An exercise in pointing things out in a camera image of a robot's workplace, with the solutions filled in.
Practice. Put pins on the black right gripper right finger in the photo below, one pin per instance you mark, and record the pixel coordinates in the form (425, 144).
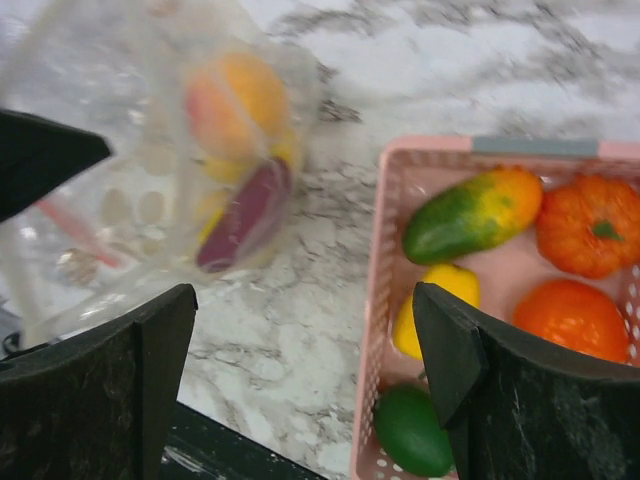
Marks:
(518, 407)

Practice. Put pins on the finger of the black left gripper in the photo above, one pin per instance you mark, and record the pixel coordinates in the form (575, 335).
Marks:
(38, 155)

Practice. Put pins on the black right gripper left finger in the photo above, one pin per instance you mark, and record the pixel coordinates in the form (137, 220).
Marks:
(99, 404)

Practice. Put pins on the clear polka dot zip bag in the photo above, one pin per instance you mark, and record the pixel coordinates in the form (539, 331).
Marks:
(119, 69)

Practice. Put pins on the green yellow cucumber toy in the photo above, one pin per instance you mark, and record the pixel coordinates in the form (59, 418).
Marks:
(475, 215)

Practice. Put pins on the peach toy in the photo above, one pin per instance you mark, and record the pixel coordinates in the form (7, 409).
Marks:
(236, 104)

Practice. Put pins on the clear bag with orange zipper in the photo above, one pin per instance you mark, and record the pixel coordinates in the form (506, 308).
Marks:
(79, 264)

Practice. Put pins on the orange tomato toy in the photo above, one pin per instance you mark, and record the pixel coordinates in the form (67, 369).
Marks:
(576, 316)

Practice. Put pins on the green lime toy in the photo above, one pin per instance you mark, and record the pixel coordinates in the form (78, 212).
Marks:
(407, 428)

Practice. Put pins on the yellow bell pepper toy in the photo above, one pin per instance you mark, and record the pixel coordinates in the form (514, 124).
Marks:
(458, 281)

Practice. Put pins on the orange pumpkin toy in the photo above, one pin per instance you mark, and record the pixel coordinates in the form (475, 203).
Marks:
(590, 226)

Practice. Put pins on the pink plastic basket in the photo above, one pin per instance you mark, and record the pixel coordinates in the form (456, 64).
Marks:
(411, 168)

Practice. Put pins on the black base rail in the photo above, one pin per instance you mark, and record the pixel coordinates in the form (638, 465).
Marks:
(199, 447)

